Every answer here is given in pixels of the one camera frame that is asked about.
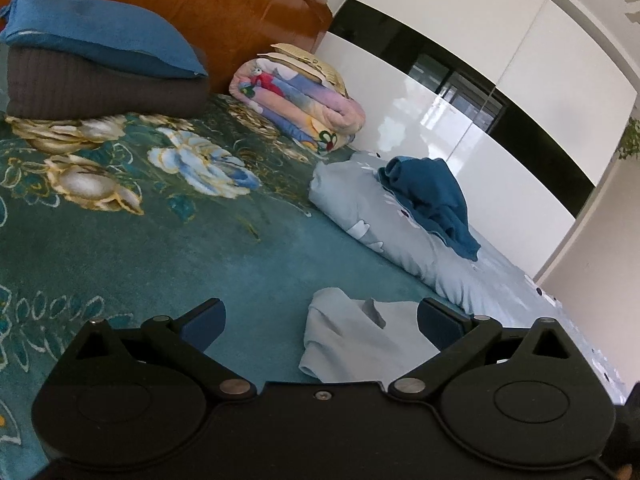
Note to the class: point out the light blue polo shirt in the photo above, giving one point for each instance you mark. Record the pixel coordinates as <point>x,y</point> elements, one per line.
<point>350,345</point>

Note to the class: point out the teal floral blanket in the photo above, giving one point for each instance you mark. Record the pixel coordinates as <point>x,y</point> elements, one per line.
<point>150,250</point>

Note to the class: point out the colourful folded quilt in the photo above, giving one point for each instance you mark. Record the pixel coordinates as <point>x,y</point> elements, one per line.
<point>290,95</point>

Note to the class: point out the light blue duvet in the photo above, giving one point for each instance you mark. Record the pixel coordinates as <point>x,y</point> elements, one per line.
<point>425,255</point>

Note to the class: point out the wooden headboard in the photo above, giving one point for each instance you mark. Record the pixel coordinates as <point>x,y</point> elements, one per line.
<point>225,10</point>

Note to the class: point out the yellow patterned pillow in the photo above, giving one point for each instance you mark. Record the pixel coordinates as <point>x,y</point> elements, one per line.
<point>305,62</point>

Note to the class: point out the dark blue garment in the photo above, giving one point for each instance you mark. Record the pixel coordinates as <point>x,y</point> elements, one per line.
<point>430,195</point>

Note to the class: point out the green plant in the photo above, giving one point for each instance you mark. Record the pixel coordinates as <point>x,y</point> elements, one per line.
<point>631,140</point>

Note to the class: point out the blue pillow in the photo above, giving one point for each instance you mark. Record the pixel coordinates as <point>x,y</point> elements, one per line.
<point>100,30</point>

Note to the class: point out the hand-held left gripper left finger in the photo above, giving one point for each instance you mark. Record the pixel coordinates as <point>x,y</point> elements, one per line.
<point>207,322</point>

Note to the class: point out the white wardrobe with black stripe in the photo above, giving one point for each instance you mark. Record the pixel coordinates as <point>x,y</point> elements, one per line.
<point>450,110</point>

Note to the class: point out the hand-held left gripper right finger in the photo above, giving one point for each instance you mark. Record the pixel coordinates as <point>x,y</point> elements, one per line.
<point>435,322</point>

